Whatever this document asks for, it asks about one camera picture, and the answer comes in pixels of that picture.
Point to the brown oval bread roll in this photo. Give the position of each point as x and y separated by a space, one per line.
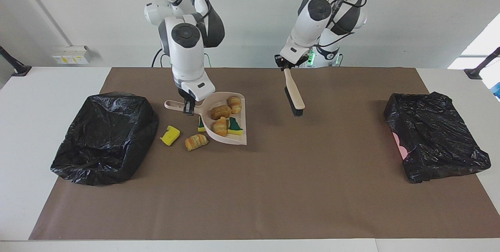
220 111

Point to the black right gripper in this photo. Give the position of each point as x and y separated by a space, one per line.
186 99

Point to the small yellow green sponge piece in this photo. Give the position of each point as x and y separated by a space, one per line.
234 126

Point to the green topped yellow sponge piece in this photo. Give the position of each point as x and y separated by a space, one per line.
201 126

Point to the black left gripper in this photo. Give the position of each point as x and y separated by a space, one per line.
295 64

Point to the black clamp stand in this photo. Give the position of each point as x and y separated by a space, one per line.
474 73
21 70

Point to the beige brush with black bristles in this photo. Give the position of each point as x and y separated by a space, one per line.
293 92

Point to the brown table mat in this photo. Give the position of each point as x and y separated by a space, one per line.
273 189

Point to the toy croissant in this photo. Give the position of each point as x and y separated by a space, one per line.
196 142
220 127
234 104

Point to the pink plastic bin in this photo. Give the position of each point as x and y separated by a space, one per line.
397 142

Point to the black plastic trash bag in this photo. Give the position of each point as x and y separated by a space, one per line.
437 146
101 146

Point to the blue object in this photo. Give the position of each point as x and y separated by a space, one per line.
497 91

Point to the beige plastic dustpan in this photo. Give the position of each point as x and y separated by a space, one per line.
238 138

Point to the white wall socket box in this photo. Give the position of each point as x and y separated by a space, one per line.
72 54

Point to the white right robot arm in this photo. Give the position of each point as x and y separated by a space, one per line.
187 60

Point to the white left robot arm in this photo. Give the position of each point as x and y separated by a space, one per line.
308 29

